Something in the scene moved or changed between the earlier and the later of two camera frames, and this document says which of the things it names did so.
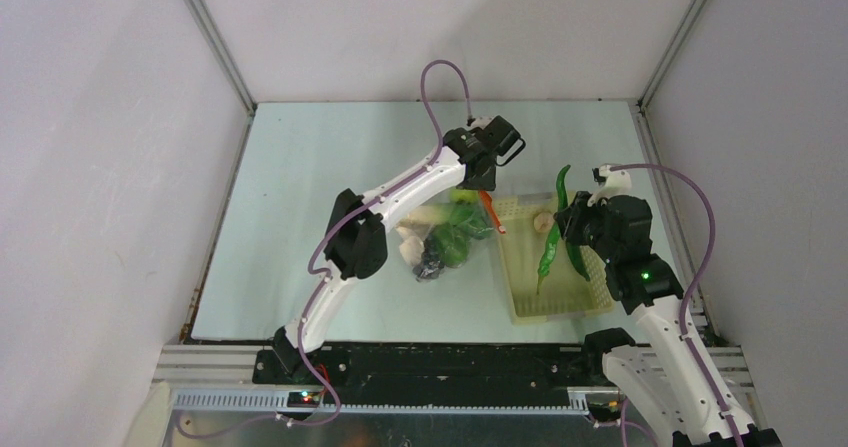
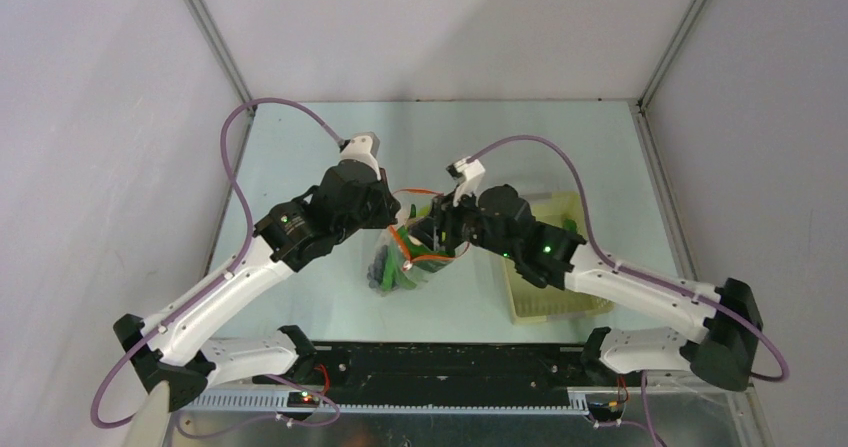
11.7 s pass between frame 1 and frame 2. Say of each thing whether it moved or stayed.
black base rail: stayed
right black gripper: moved
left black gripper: moved
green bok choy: moved
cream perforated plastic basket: stayed
